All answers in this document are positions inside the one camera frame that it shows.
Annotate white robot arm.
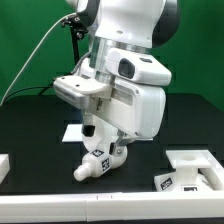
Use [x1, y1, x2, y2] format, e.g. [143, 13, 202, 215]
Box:
[53, 0, 179, 154]

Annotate white left wall bar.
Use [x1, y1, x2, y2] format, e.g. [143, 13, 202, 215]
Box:
[0, 154, 10, 184]

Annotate white lamp base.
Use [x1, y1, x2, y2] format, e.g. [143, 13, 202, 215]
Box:
[154, 150, 224, 192]

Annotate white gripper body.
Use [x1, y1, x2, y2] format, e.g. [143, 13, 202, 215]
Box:
[53, 75, 166, 138]

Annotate black camera on stand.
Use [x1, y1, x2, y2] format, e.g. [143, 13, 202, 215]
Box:
[61, 13, 88, 64]

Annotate white cable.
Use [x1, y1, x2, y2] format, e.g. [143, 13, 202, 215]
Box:
[0, 12, 79, 106]

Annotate white lamp bulb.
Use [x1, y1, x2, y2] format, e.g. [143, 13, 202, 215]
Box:
[73, 147, 128, 181]

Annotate white flat plate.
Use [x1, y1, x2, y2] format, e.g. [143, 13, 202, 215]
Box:
[61, 123, 154, 143]

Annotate white lamp shade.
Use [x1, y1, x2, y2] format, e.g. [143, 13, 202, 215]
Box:
[81, 111, 119, 151]

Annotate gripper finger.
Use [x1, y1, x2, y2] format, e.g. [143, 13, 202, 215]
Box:
[82, 114, 96, 137]
[109, 131, 128, 156]

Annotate black cables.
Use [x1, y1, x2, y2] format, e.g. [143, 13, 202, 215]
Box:
[6, 84, 58, 101]

